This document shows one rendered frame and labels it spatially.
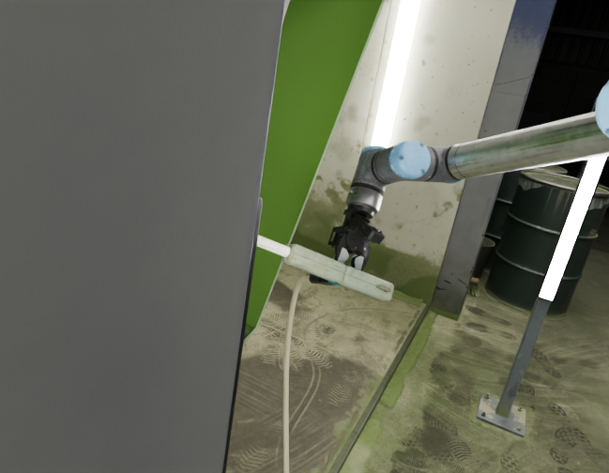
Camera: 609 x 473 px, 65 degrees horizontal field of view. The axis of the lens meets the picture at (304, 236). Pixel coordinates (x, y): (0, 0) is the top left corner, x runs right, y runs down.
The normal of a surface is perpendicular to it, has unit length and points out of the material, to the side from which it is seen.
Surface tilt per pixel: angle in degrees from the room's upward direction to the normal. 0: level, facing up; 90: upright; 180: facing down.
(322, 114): 90
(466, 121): 90
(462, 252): 90
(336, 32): 90
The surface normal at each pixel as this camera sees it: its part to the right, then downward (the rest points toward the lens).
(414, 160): 0.38, -0.05
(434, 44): -0.44, 0.24
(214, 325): 0.89, 0.29
